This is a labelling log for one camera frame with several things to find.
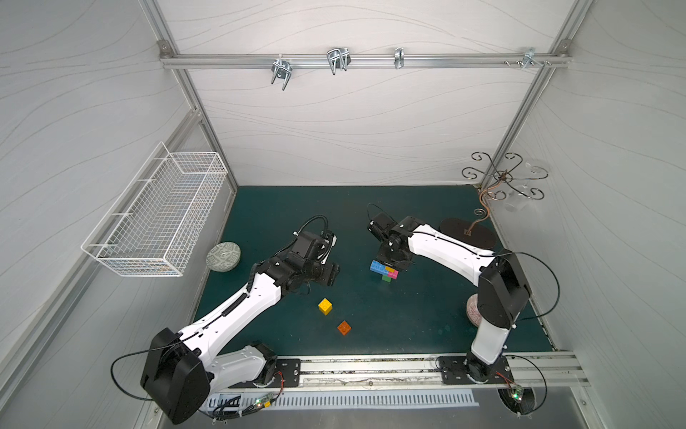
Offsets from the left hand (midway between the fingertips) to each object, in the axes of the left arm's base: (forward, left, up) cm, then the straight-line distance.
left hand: (331, 267), depth 80 cm
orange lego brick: (-14, -4, -12) cm, 19 cm away
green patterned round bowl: (+10, +41, -12) cm, 44 cm away
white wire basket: (+1, +46, +17) cm, 49 cm away
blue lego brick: (+4, -15, -8) cm, 18 cm away
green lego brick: (+3, -18, -12) cm, 22 cm away
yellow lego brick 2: (-8, +2, -11) cm, 14 cm away
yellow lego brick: (-1, -18, 0) cm, 18 cm away
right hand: (+5, -18, -5) cm, 19 cm away
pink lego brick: (+2, -20, -9) cm, 22 cm away
